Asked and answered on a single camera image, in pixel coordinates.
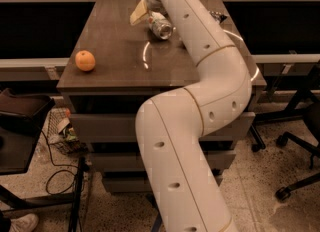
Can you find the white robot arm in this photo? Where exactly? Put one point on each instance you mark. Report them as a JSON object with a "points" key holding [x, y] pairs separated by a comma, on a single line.
{"points": [[170, 125]]}

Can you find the grey drawer cabinet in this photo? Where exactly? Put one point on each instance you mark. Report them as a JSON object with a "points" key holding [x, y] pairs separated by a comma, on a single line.
{"points": [[132, 66]]}

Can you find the orange fruit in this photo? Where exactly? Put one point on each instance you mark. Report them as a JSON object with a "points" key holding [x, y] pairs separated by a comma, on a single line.
{"points": [[85, 61]]}

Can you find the black side table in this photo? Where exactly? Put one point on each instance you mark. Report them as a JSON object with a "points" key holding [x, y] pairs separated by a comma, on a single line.
{"points": [[21, 121]]}

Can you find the green white 7up can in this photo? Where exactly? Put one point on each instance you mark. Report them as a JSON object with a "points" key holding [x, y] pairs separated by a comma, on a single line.
{"points": [[160, 26]]}

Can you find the blue chip bag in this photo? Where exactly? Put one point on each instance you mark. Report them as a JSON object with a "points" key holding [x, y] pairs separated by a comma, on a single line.
{"points": [[219, 17]]}

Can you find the bottom grey drawer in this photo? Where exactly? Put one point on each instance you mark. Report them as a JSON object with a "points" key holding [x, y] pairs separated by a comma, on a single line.
{"points": [[126, 185]]}

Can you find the top grey drawer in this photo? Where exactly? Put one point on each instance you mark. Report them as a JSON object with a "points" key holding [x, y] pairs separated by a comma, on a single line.
{"points": [[99, 128]]}

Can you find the white sneaker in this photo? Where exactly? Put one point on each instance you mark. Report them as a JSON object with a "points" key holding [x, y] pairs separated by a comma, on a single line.
{"points": [[26, 223]]}

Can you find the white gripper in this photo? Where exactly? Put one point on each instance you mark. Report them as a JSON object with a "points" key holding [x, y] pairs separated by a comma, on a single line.
{"points": [[152, 5]]}

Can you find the wire waste basket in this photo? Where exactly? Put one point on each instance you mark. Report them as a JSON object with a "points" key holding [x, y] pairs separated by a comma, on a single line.
{"points": [[61, 134]]}

